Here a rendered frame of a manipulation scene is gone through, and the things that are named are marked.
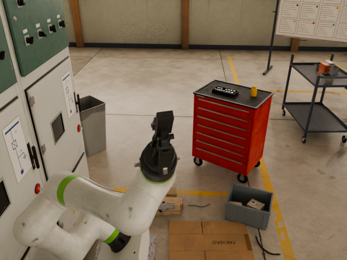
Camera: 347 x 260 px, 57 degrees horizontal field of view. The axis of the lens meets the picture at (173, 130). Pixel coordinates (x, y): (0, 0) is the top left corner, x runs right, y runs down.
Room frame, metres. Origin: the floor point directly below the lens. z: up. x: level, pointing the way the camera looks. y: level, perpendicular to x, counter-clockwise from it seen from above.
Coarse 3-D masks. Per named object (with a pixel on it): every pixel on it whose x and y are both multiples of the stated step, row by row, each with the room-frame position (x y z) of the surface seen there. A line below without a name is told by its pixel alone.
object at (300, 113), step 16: (304, 64) 4.43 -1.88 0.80; (320, 64) 4.03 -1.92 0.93; (288, 80) 4.41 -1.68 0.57; (320, 80) 3.76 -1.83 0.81; (336, 80) 3.77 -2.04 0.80; (304, 112) 4.13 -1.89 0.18; (320, 112) 4.13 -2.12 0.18; (304, 128) 3.65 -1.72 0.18; (320, 128) 3.65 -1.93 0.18; (336, 128) 3.65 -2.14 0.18
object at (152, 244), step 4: (152, 236) 1.31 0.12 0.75; (152, 240) 1.28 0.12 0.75; (100, 244) 1.26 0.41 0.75; (152, 244) 1.26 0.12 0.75; (100, 248) 1.23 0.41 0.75; (152, 248) 1.23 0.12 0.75; (96, 252) 1.20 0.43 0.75; (148, 252) 1.20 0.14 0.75; (152, 252) 1.20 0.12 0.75; (96, 256) 1.17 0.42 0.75; (148, 256) 1.17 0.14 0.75; (152, 256) 1.17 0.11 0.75
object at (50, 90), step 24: (0, 0) 1.51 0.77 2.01; (48, 72) 1.80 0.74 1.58; (72, 72) 2.13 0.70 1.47; (24, 96) 1.51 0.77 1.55; (48, 96) 1.72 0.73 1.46; (72, 96) 2.06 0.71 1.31; (48, 120) 1.66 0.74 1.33; (72, 120) 1.99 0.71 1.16; (48, 144) 1.60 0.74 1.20; (72, 144) 1.92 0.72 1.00; (48, 168) 1.54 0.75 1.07; (72, 168) 1.90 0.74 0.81; (72, 216) 1.71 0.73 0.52
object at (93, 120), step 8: (88, 96) 3.67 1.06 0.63; (88, 104) 3.65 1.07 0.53; (96, 104) 3.58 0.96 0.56; (104, 104) 3.44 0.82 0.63; (80, 112) 3.21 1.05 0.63; (88, 112) 3.28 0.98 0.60; (96, 112) 3.36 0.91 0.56; (104, 112) 3.44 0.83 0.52; (88, 120) 3.28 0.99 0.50; (96, 120) 3.35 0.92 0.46; (104, 120) 3.44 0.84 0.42; (88, 128) 3.27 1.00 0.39; (96, 128) 3.35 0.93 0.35; (104, 128) 3.43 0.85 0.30; (88, 136) 3.27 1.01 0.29; (96, 136) 3.34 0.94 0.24; (104, 136) 3.43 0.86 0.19; (88, 144) 3.26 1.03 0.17; (96, 144) 3.34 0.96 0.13; (104, 144) 3.43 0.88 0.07; (88, 152) 3.26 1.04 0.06; (96, 152) 3.34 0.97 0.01
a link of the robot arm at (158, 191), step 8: (136, 176) 0.70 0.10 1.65; (144, 176) 0.66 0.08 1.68; (136, 184) 0.67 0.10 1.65; (144, 184) 0.67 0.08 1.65; (152, 184) 0.66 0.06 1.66; (160, 184) 0.66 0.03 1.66; (168, 184) 0.69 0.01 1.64; (152, 192) 0.65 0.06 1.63; (160, 192) 0.66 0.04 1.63; (160, 200) 0.66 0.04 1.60
